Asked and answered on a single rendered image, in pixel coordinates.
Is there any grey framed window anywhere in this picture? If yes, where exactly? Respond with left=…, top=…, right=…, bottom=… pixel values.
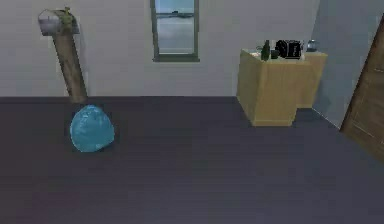
left=149, top=0, right=201, bottom=63

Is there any light wood counter cabinet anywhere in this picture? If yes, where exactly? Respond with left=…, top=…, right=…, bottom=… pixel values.
left=236, top=48, right=329, bottom=128

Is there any dark green bottle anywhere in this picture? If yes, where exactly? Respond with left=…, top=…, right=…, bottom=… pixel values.
left=261, top=39, right=271, bottom=62

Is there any blue round ball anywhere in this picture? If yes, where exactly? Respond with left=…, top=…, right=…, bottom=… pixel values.
left=69, top=104, right=116, bottom=154

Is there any black toaster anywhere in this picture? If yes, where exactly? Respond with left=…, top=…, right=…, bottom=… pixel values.
left=275, top=39, right=304, bottom=60

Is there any green house plant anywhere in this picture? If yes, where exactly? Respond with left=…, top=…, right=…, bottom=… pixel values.
left=60, top=6, right=74, bottom=34

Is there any white pot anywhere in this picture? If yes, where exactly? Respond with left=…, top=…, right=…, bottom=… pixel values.
left=37, top=9, right=62, bottom=37

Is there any brown wooden room door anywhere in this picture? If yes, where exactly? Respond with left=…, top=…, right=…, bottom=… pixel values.
left=339, top=13, right=384, bottom=164

